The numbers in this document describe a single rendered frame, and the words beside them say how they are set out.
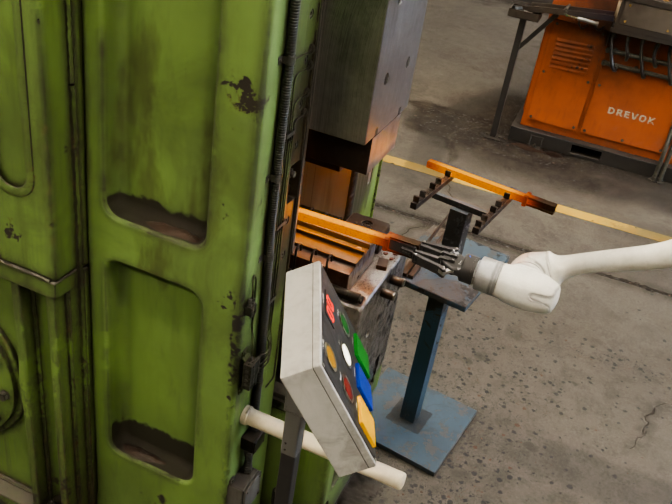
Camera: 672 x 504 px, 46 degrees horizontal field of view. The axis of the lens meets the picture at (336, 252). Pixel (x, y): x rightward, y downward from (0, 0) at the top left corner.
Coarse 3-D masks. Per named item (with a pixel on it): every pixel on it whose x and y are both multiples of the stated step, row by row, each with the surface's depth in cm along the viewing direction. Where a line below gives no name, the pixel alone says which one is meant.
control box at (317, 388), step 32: (288, 288) 163; (320, 288) 159; (288, 320) 154; (320, 320) 150; (288, 352) 146; (320, 352) 142; (352, 352) 167; (288, 384) 141; (320, 384) 141; (352, 384) 157; (320, 416) 146; (352, 416) 148; (352, 448) 150
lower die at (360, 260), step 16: (304, 240) 214; (320, 240) 215; (336, 240) 214; (304, 256) 209; (320, 256) 210; (336, 256) 209; (352, 256) 210; (368, 256) 217; (336, 272) 205; (352, 272) 207
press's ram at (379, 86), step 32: (352, 0) 165; (384, 0) 163; (416, 0) 180; (352, 32) 169; (384, 32) 166; (416, 32) 189; (320, 64) 175; (352, 64) 172; (384, 64) 173; (320, 96) 179; (352, 96) 175; (384, 96) 181; (320, 128) 182; (352, 128) 179
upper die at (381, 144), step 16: (384, 128) 190; (320, 144) 190; (336, 144) 188; (352, 144) 186; (368, 144) 185; (384, 144) 195; (320, 160) 192; (336, 160) 190; (352, 160) 188; (368, 160) 187
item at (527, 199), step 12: (432, 168) 265; (444, 168) 263; (456, 168) 264; (468, 180) 260; (480, 180) 258; (504, 192) 255; (516, 192) 254; (528, 192) 254; (528, 204) 253; (540, 204) 251; (552, 204) 250
